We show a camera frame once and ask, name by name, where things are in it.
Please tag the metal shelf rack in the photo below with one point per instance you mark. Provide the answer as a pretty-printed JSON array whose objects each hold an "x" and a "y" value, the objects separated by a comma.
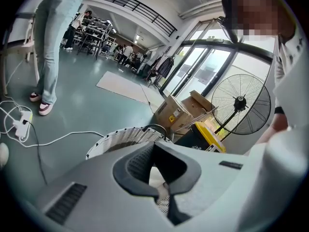
[{"x": 96, "y": 29}]

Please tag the coat rack with dark clothes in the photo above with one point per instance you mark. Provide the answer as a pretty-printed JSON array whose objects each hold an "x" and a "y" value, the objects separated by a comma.
[{"x": 165, "y": 68}]

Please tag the black bin with yellow lid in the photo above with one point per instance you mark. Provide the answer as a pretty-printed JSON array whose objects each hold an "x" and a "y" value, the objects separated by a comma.
[{"x": 193, "y": 139}]

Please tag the open cardboard box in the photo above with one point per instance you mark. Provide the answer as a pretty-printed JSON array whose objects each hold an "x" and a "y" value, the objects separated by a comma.
[{"x": 195, "y": 104}]

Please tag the large black industrial fan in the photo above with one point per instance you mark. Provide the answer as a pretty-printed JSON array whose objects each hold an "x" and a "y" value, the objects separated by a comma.
[{"x": 241, "y": 102}]

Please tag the black head-worn camera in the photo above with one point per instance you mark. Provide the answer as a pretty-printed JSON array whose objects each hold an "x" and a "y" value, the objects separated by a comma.
[{"x": 229, "y": 30}]

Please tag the white clothes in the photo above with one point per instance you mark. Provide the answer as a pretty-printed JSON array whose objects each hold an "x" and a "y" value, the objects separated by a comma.
[{"x": 158, "y": 178}]

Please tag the black balcony railing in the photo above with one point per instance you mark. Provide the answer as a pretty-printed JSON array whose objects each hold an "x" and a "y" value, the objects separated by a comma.
[{"x": 144, "y": 11}]

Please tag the person's white top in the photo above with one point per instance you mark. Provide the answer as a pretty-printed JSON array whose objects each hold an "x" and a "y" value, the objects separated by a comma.
[{"x": 289, "y": 57}]

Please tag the white round object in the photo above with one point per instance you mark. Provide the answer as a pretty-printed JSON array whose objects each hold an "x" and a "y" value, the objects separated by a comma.
[{"x": 3, "y": 155}]

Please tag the large white floor board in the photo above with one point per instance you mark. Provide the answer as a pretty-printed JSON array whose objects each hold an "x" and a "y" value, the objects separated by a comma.
[{"x": 120, "y": 84}]

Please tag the small standing fan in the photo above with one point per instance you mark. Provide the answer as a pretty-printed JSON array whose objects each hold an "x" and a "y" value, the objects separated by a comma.
[{"x": 147, "y": 55}]

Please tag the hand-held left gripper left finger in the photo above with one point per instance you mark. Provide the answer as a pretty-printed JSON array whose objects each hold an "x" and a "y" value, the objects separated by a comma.
[{"x": 135, "y": 171}]

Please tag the person's left forearm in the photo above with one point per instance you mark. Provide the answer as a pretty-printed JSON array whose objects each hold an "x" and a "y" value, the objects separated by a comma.
[{"x": 277, "y": 124}]

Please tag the white mesh laundry basket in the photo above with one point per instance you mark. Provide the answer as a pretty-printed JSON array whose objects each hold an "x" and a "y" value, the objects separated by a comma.
[{"x": 125, "y": 138}]

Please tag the white power strip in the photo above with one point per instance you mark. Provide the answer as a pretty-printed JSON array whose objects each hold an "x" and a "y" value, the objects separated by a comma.
[{"x": 21, "y": 128}]

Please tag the light wooden chair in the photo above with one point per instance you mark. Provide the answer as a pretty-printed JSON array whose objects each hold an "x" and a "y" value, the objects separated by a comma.
[{"x": 17, "y": 48}]

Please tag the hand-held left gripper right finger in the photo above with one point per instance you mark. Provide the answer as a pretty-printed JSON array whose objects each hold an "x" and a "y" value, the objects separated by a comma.
[{"x": 177, "y": 170}]

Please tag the large cardboard box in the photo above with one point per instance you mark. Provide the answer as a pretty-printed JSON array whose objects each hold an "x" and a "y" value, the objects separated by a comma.
[{"x": 171, "y": 110}]

